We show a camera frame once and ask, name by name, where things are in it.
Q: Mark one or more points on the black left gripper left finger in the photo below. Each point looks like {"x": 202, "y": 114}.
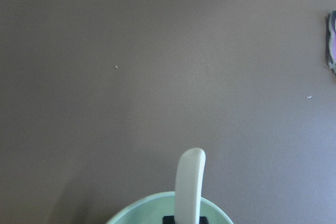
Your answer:
{"x": 168, "y": 220}

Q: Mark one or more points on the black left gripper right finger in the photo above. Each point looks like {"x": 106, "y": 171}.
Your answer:
{"x": 203, "y": 220}

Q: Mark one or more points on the light green bowl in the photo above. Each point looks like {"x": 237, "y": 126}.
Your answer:
{"x": 152, "y": 209}

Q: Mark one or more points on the grey folded cloth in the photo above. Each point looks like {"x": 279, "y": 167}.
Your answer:
{"x": 330, "y": 41}

